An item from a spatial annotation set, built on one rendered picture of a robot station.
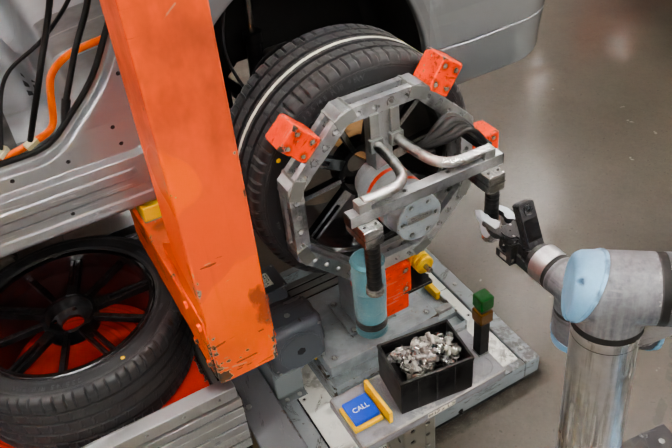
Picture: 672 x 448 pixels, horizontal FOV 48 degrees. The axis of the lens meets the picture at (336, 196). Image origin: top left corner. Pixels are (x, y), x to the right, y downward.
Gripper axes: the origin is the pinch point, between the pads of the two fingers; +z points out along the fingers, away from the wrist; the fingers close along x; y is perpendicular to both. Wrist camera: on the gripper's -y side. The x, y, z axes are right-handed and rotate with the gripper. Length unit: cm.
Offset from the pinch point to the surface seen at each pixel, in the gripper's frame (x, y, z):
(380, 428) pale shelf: -43, 38, -16
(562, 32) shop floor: 202, 83, 179
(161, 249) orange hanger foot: -71, 15, 51
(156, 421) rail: -89, 44, 21
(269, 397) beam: -55, 70, 31
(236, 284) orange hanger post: -63, 1, 12
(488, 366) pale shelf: -9.6, 38.0, -15.6
